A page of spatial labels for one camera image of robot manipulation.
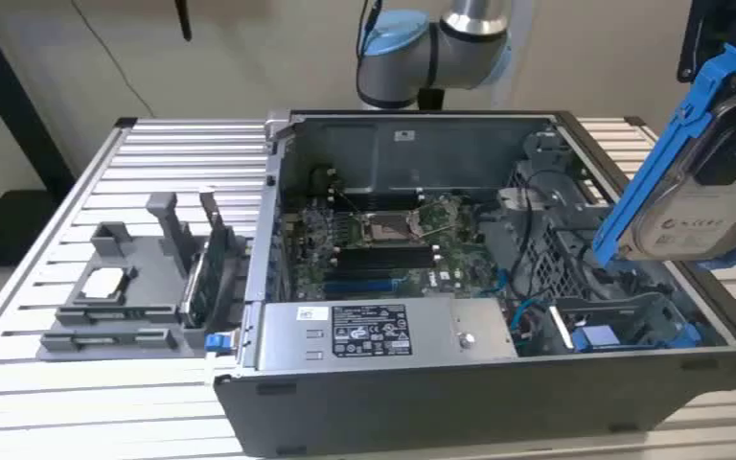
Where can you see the thin metal locking lever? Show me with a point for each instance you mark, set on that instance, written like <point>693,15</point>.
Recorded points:
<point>348,201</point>

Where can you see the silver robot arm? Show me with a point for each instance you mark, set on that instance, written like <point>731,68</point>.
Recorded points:
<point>400,72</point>

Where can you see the CPU socket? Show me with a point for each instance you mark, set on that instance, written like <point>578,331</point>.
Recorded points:
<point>384,230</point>

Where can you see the green graphics card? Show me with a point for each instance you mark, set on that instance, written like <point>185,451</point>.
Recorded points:
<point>217,259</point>

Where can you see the silver power supply box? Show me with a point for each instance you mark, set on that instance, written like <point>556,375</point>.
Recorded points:
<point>290,345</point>

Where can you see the black hanging rod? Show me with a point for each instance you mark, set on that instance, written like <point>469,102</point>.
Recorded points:
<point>183,19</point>

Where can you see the blue expansion slot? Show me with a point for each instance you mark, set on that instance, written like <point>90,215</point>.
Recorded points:
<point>361,287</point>

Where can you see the green motherboard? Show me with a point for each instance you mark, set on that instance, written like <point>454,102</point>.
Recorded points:
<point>457,249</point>

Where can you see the grey parts rack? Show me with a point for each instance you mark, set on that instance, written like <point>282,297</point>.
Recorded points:
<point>150,268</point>

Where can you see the grey metal drive cage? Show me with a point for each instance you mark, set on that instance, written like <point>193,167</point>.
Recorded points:
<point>533,239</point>

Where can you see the black RAM slot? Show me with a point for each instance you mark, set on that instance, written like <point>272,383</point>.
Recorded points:
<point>386,253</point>
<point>386,262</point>

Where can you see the black open PC case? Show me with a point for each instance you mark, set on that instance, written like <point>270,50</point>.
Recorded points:
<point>406,407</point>

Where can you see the silver CPU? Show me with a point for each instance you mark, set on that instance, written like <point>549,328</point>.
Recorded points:
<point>102,286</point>

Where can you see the hard disk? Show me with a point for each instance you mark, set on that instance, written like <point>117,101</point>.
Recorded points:
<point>693,225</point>

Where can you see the blue case latch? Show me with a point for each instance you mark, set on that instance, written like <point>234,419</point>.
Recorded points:
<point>214,345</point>

